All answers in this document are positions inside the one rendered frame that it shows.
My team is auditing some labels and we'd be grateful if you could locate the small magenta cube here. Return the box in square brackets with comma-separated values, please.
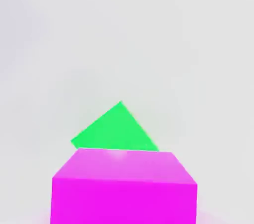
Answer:
[50, 148, 198, 224]

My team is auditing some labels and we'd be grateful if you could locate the small green cube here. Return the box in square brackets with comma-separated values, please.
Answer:
[70, 100, 160, 152]

